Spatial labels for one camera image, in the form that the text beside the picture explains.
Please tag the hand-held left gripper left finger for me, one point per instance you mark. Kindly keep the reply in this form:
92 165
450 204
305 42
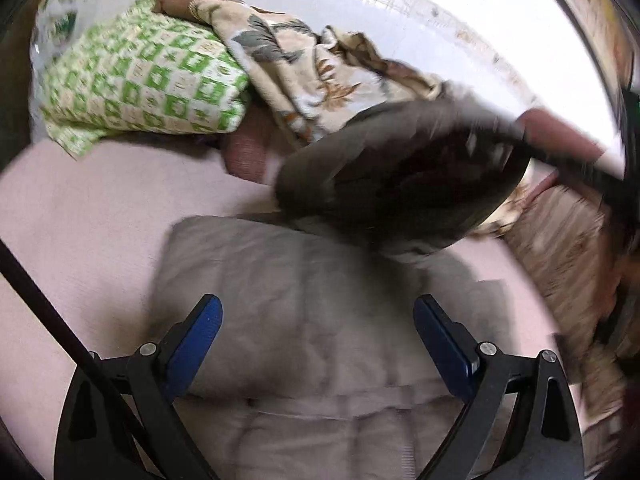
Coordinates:
195 340

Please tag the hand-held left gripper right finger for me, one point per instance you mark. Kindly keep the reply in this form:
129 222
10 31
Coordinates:
445 340

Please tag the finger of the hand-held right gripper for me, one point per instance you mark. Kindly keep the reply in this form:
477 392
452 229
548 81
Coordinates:
565 157

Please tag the grey quilted jacket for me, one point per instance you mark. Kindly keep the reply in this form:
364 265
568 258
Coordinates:
325 320

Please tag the striped maroon sofa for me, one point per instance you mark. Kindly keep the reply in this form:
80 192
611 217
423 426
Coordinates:
565 255

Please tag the mauve pillow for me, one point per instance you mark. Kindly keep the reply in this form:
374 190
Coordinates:
247 152

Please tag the green checked pillow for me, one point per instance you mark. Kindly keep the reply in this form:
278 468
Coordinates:
145 80

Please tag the beige leaf-print blanket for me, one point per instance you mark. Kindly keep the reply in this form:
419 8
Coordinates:
305 65

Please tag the printed plastic bag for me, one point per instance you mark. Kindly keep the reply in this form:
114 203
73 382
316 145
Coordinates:
55 25

